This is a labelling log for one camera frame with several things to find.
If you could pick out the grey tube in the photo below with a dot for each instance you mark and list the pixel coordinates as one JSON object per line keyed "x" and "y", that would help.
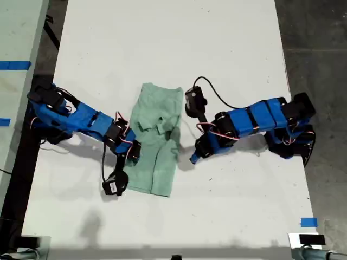
{"x": 311, "y": 254}
{"x": 21, "y": 256}

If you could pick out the black diagonal strut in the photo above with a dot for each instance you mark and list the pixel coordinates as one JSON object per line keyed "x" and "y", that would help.
{"x": 52, "y": 35}

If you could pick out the long blue tape strip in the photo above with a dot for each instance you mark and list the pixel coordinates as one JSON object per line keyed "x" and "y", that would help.
{"x": 13, "y": 65}

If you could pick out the square blue tape piece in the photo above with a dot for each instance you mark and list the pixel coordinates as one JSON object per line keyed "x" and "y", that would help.
{"x": 309, "y": 222}

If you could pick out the black camera stalk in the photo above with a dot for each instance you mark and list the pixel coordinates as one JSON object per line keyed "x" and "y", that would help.
{"x": 119, "y": 163}
{"x": 202, "y": 118}

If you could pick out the small black box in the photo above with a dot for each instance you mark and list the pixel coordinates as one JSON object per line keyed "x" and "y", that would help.
{"x": 311, "y": 239}
{"x": 29, "y": 241}

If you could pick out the pale side table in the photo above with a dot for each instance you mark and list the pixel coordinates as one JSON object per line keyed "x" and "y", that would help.
{"x": 16, "y": 32}

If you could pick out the small black knob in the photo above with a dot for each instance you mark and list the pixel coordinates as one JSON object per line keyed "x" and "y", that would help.
{"x": 176, "y": 257}

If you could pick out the pale green T-shirt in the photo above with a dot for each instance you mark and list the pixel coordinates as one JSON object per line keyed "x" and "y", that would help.
{"x": 160, "y": 173}

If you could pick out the black camera box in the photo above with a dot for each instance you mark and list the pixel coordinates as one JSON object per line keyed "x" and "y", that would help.
{"x": 195, "y": 101}
{"x": 112, "y": 185}

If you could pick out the black table edge rail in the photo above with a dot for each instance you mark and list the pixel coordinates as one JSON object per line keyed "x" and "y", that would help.
{"x": 17, "y": 189}

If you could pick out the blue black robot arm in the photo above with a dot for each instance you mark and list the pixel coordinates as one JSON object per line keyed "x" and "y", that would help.
{"x": 81, "y": 119}
{"x": 260, "y": 113}

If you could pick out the short blue tape strip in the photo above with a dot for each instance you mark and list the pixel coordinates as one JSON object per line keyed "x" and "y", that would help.
{"x": 5, "y": 122}

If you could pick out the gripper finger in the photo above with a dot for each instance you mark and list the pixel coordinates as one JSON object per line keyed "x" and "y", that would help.
{"x": 195, "y": 159}

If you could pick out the silver metal plate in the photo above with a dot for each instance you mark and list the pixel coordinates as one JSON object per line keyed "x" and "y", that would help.
{"x": 46, "y": 249}
{"x": 293, "y": 239}

